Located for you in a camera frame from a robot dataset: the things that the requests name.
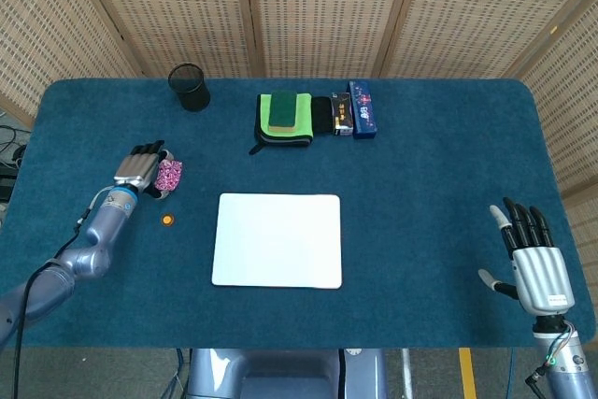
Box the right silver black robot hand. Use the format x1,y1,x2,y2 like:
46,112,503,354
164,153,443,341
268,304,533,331
477,196,576,320

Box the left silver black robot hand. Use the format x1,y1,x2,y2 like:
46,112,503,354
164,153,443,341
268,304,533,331
113,139,178,200

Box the pink patterned card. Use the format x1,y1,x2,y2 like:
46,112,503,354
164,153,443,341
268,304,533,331
154,160,184,192

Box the white rectangular board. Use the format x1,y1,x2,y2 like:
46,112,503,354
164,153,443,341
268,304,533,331
211,192,344,291

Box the black mesh pen holder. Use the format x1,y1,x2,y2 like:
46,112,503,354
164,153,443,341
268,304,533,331
167,63,211,113

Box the yellow floor tape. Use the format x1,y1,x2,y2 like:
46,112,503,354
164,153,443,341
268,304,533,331
458,347,477,399

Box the blue felt table mat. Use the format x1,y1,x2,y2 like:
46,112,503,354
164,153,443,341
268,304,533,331
0,77,594,349

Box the green folded cloth pouch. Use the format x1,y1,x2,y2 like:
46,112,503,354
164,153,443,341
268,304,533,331
248,93,315,156

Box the dark green sponge eraser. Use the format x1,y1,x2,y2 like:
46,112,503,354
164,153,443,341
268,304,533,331
267,90,298,133

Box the green folded cloth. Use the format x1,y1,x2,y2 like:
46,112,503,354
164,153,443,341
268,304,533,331
259,93,313,136

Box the black soft pouch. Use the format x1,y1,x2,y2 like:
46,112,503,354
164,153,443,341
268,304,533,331
309,95,334,135

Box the black box with gold print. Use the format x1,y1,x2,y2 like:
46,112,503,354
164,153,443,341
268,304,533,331
330,92,354,137

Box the long blue printed box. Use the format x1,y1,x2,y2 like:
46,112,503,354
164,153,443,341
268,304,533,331
348,79,379,140

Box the bamboo folding screen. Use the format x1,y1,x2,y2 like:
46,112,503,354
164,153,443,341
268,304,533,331
0,0,598,278

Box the blue-grey robot torso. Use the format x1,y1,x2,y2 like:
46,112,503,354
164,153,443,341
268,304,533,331
185,347,389,399

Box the black angled cable plug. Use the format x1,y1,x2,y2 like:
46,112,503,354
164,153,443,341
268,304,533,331
522,367,548,386

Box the black floor cables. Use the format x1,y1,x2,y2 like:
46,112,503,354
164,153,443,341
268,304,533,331
0,122,29,202

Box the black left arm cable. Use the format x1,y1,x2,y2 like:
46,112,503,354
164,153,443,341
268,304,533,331
11,209,93,399

